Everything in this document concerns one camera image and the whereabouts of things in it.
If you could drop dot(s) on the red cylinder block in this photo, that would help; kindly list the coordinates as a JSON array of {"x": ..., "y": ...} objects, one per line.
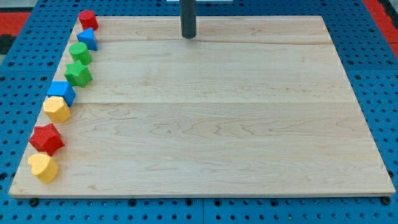
[{"x": 88, "y": 19}]

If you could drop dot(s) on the yellow hexagon block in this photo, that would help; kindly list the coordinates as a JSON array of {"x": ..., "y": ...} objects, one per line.
[{"x": 56, "y": 109}]

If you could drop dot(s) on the yellow heart block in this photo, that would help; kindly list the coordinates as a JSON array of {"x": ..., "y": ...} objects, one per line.
[{"x": 43, "y": 167}]

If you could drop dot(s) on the green cylinder block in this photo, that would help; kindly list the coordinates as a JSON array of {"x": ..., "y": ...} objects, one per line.
[{"x": 79, "y": 51}]

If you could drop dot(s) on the green star block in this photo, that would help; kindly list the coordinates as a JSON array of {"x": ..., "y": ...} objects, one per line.
[{"x": 77, "y": 74}]

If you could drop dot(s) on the blue cube block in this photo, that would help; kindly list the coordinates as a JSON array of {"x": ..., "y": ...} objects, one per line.
[{"x": 63, "y": 89}]

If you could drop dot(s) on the light wooden board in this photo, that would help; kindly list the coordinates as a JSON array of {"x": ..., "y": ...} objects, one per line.
[{"x": 252, "y": 107}]

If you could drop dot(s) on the black cylindrical robot arm rod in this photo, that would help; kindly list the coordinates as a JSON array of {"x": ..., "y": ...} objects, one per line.
[{"x": 188, "y": 18}]

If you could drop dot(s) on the blue triangle block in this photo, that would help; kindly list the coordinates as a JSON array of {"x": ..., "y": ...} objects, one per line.
[{"x": 88, "y": 37}]

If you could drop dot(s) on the red star block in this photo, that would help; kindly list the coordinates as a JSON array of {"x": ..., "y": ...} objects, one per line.
[{"x": 46, "y": 139}]

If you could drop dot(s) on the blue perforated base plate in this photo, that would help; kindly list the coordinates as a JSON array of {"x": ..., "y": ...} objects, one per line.
[{"x": 364, "y": 38}]

